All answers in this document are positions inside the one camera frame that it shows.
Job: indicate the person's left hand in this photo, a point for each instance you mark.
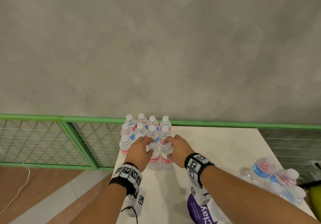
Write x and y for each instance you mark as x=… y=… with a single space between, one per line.
x=138 y=156

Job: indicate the person's right hand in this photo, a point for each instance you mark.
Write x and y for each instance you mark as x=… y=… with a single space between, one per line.
x=181 y=151

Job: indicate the water bottle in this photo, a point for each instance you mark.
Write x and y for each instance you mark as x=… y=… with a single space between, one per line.
x=154 y=159
x=166 y=161

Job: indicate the neat rows of water bottles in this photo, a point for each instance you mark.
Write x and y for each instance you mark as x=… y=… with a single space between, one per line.
x=128 y=131

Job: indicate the group of water bottles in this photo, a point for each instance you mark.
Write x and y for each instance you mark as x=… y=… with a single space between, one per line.
x=262 y=169

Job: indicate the person's left forearm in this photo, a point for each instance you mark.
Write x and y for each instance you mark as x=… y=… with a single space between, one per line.
x=100 y=206

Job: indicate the person's right forearm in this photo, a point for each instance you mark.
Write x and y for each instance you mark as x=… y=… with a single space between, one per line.
x=250 y=201

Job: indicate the black marker-tag wristband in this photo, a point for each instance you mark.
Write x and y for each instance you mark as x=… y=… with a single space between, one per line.
x=195 y=163
x=125 y=175

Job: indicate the white table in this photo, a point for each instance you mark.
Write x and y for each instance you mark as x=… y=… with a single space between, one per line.
x=225 y=143

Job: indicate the purple round sticker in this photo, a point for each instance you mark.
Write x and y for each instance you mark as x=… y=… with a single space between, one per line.
x=198 y=211

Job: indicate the green metal mesh fence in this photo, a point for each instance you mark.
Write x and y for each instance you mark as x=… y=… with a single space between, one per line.
x=37 y=117

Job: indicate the wooden-backed green seat chair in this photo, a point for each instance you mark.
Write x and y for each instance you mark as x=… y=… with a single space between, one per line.
x=316 y=196

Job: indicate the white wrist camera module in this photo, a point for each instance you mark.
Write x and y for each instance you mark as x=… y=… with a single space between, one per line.
x=200 y=197
x=139 y=201

